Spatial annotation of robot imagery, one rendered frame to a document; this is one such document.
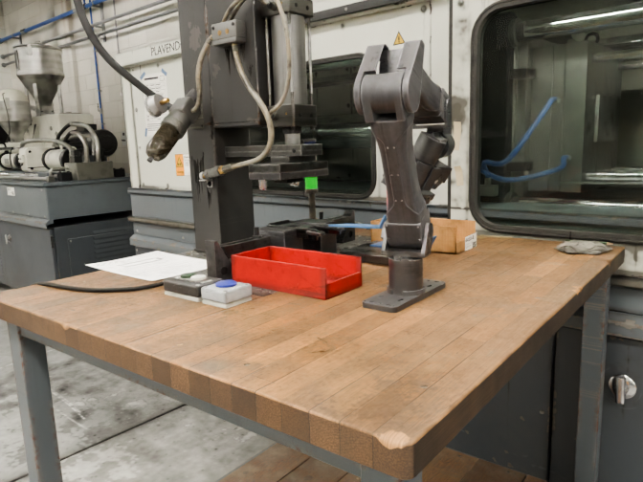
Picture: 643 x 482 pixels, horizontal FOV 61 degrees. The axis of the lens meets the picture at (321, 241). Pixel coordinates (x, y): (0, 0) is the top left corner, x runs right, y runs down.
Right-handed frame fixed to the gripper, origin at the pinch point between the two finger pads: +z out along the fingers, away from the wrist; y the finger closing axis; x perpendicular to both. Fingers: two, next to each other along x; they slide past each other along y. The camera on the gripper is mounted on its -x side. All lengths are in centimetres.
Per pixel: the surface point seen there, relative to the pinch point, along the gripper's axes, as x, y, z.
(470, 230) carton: -36.1, -3.2, 2.1
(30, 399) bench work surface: 53, 27, 59
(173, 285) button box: 37.6, 15.2, 23.6
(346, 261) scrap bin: 12.3, -2.2, 8.3
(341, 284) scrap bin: 18.5, -7.0, 9.7
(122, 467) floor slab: -6, 55, 145
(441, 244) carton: -24.8, -2.8, 6.2
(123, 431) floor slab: -20, 77, 156
